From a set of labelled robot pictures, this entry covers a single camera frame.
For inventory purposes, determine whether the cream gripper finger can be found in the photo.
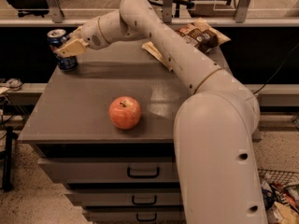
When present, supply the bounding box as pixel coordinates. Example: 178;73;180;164
55;37;89;58

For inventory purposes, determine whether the blue pepsi can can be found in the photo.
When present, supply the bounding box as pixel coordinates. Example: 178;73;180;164
46;28;79;72

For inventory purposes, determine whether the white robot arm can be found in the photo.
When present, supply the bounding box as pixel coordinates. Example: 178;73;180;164
57;0;267;224

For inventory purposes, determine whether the metal glass railing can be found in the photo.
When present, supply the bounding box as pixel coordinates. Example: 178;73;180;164
0;0;299;27

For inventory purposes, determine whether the red apple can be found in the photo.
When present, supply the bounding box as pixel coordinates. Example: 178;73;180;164
108;96;141;130

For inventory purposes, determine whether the grey drawer cabinet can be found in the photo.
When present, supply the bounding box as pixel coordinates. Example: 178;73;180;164
17;25;263;224

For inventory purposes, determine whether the brown and cream chip bag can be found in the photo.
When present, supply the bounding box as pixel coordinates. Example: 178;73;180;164
142;18;230;71

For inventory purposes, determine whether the top grey drawer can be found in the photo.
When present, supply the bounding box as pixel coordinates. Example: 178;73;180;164
37;157;178;184

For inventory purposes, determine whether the grey drawer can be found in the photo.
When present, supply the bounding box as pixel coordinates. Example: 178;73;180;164
37;157;178;184
82;206;185;223
66;188;182;207

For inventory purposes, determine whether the black stand at left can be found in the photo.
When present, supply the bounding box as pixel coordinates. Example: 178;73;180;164
0;126;18;192

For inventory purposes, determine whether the middle grey drawer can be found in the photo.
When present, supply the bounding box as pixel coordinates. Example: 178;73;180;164
66;188;182;207

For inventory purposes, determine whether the bottom grey drawer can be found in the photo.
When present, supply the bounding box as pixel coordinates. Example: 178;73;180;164
82;206;185;223

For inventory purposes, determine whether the blue snack bag in basket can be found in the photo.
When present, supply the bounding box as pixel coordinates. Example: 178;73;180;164
262;189;276;210

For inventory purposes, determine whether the red snack bag in basket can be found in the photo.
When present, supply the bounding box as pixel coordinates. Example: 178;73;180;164
270;182;297;210

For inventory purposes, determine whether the black cable at right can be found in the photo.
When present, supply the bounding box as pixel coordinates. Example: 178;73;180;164
252;44;299;95

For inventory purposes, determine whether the wire basket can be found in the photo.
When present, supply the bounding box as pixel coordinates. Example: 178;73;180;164
258;168;299;224

